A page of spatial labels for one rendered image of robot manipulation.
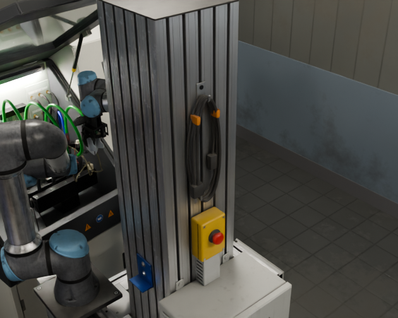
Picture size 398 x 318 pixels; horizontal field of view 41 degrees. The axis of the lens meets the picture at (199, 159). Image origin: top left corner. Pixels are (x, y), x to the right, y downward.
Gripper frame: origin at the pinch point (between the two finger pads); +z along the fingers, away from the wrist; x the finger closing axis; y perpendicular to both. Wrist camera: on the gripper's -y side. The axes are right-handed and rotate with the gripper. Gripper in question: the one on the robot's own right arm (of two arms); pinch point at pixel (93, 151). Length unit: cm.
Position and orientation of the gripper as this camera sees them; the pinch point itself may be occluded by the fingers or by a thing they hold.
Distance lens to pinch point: 228.9
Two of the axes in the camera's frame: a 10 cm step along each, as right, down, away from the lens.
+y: 7.4, 3.3, -5.8
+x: 6.7, -3.9, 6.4
